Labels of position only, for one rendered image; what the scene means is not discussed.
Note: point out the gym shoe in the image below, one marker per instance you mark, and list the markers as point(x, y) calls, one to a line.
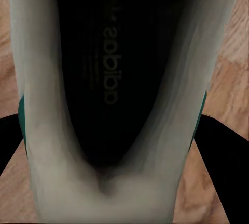
point(110, 97)

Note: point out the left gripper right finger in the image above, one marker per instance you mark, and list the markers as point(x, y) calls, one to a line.
point(226, 156)

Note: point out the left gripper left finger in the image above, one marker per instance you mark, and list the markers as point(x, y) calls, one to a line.
point(10, 138)

